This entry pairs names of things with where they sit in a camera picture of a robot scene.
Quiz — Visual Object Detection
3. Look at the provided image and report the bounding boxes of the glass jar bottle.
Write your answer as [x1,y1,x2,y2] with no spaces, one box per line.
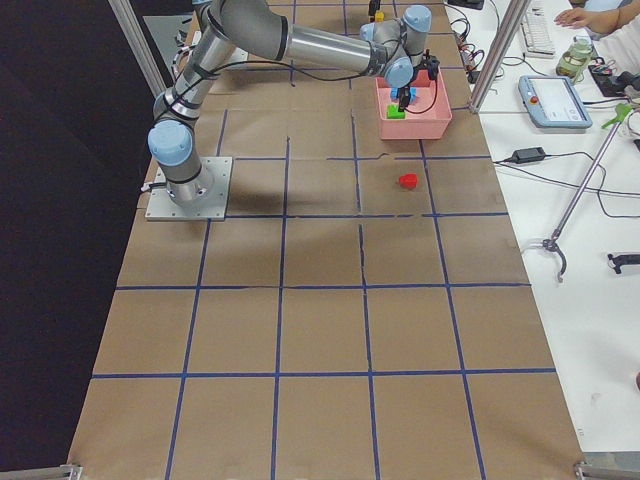
[555,37,593,80]

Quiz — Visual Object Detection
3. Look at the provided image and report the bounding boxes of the green toy block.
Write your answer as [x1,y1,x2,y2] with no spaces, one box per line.
[386,104,406,120]

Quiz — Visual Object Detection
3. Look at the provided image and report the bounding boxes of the aluminium frame post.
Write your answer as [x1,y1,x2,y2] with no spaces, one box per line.
[108,0,166,97]
[469,0,530,113]

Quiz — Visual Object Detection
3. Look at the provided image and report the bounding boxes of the aluminium frame post right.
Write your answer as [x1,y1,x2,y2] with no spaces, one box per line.
[469,0,530,113]

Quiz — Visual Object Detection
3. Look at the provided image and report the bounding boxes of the black power adapter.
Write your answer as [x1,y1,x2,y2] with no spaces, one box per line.
[504,147,547,164]

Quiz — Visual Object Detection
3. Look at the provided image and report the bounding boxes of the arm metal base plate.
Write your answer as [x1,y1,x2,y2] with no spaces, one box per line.
[145,157,233,221]

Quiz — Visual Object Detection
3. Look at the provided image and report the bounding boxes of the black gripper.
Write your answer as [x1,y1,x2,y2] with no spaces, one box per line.
[397,55,440,110]

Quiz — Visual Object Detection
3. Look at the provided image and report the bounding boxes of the teach pendant tablet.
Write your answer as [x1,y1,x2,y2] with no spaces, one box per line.
[518,75,592,130]

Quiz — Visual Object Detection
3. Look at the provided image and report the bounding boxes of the pink plastic box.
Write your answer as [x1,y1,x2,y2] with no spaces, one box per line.
[376,71,452,140]

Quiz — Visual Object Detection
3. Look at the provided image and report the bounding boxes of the red toy block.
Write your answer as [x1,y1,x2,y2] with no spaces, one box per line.
[398,173,419,190]

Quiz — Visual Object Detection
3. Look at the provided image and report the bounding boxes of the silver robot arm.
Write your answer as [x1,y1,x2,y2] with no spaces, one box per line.
[147,1,432,207]

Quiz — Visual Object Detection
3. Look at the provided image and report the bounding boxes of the white keyboard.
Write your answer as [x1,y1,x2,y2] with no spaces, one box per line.
[520,10,556,59]

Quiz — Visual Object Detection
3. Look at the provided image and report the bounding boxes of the person hand at desk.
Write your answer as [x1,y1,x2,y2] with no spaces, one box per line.
[554,8,598,28]

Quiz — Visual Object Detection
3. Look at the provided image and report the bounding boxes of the long reacher grabber tool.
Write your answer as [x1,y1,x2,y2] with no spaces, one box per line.
[541,103,635,283]

